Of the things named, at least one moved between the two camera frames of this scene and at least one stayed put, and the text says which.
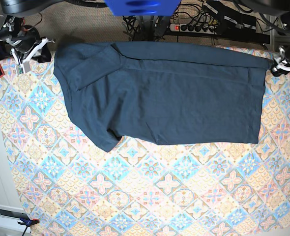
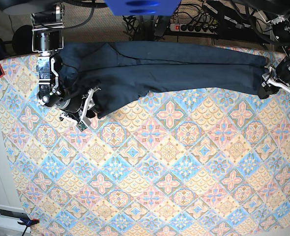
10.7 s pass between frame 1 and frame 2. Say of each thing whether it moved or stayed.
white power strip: stayed
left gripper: moved
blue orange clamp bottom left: stayed
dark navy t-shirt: moved
